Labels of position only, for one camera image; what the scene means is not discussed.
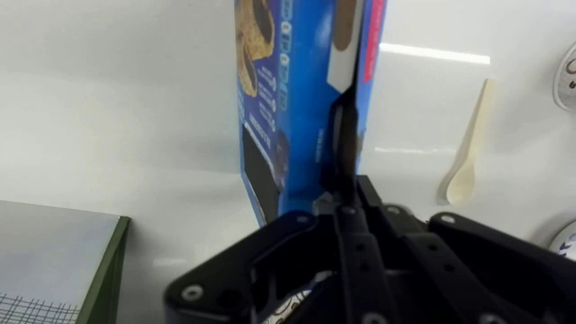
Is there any green and white paper bag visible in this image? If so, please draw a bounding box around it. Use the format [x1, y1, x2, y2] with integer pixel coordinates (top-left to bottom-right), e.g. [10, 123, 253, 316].
[0, 202, 131, 324]

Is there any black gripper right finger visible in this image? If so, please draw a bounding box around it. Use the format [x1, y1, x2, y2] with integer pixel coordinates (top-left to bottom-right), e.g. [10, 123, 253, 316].
[356, 177, 576, 324]

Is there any wooden spoon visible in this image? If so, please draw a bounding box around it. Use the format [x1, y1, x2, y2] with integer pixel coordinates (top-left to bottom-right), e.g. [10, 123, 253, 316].
[438, 80, 496, 206]

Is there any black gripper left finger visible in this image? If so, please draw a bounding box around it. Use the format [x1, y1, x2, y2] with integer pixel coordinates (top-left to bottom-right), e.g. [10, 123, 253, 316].
[312, 98, 395, 324]

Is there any blue snack bar box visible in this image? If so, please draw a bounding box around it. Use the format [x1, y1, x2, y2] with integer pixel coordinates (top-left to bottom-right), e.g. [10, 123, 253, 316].
[233, 0, 388, 226]

